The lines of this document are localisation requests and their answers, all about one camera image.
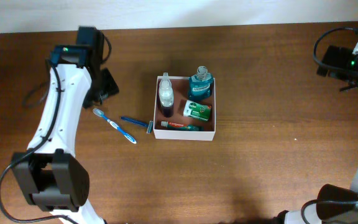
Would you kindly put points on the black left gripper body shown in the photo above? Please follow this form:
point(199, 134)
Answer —
point(105, 86)

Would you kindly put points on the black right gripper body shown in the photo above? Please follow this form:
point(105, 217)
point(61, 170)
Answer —
point(344, 59)

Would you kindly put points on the blue white toothbrush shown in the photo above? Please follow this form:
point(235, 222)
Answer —
point(100, 114)

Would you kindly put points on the blue disposable razor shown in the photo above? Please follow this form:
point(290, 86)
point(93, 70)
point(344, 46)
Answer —
point(148, 125)

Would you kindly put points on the clear foam soap dispenser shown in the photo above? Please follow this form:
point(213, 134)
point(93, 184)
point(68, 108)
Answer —
point(166, 96)

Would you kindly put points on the toothpaste tube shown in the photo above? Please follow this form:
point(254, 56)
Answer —
point(180, 127)

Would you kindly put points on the teal mouthwash bottle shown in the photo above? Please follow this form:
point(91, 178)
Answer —
point(200, 84)

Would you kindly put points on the green white soap bar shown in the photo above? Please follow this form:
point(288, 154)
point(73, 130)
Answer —
point(197, 111)

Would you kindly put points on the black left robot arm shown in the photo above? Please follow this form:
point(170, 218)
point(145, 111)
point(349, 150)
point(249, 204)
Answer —
point(48, 174)

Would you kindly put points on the white cardboard box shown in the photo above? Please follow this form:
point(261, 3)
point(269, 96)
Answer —
point(180, 87)

